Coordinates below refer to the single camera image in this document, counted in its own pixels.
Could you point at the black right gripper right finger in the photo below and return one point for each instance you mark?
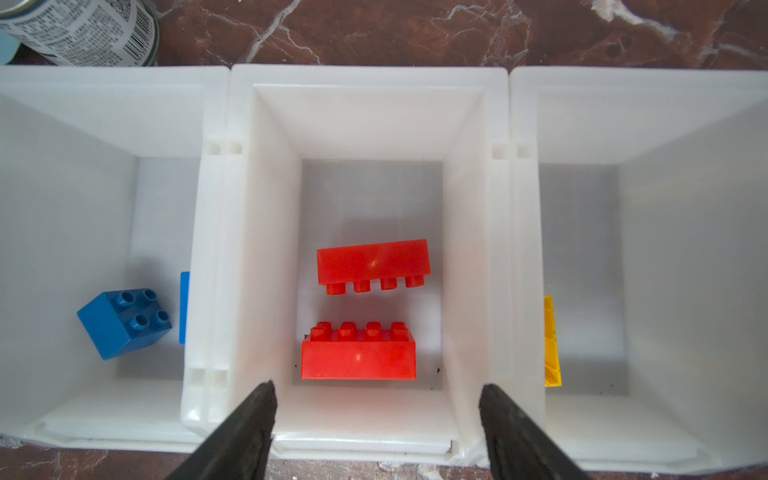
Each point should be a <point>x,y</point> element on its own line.
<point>517,447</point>

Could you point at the white bin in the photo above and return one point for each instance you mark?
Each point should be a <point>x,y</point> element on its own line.
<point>101,169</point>
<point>324,157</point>
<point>653,198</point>

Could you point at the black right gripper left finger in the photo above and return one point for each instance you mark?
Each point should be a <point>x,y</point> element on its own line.
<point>239,447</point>

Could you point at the long red lego brick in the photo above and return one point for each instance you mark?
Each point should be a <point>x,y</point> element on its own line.
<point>361,265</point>

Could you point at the blue lego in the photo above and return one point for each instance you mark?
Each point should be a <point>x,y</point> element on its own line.
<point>183,306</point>

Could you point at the blue lego brick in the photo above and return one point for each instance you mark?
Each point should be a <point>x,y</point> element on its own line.
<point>123,321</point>

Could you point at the yellow lego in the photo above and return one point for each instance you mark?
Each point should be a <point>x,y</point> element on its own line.
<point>553,374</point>

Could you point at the silver tin can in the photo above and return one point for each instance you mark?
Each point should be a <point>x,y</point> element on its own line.
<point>105,33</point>

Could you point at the white middle bin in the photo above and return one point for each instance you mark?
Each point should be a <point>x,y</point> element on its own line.
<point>324,157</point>

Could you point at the white left bin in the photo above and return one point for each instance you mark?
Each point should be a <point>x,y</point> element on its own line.
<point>101,169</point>

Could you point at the white right bin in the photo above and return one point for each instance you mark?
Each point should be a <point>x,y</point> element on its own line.
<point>653,198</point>

